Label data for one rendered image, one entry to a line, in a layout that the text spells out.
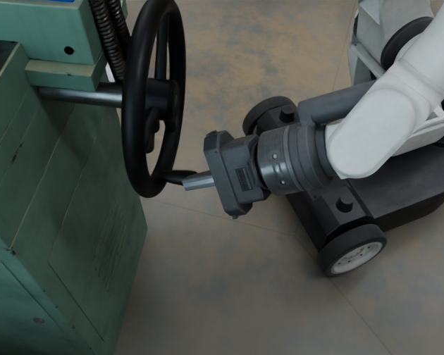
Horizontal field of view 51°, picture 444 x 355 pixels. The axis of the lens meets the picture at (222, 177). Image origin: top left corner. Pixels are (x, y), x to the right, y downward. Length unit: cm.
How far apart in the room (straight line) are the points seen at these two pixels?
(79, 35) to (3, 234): 28
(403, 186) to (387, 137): 94
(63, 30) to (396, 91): 41
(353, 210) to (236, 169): 74
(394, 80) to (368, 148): 8
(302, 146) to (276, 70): 141
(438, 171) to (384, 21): 63
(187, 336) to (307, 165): 88
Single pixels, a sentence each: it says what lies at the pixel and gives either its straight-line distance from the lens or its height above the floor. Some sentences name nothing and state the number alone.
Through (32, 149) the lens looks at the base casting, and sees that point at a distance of 73.
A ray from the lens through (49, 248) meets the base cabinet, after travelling 84.
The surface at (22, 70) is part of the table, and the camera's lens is 70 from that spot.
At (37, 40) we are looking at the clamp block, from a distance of 68.
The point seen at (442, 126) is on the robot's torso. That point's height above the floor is 32.
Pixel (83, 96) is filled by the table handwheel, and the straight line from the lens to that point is 71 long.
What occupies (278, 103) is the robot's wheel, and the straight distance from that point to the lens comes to 155.
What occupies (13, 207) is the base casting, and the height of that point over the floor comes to 75.
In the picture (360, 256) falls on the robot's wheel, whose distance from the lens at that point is 144.
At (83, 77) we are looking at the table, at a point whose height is 87.
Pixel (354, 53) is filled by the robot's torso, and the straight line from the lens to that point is 125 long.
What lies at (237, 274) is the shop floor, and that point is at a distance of 142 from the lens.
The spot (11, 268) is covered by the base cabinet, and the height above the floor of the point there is 64.
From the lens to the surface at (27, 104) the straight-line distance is 71.
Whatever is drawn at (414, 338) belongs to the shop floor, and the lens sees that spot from 145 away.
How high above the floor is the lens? 130
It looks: 55 degrees down
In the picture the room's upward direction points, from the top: straight up
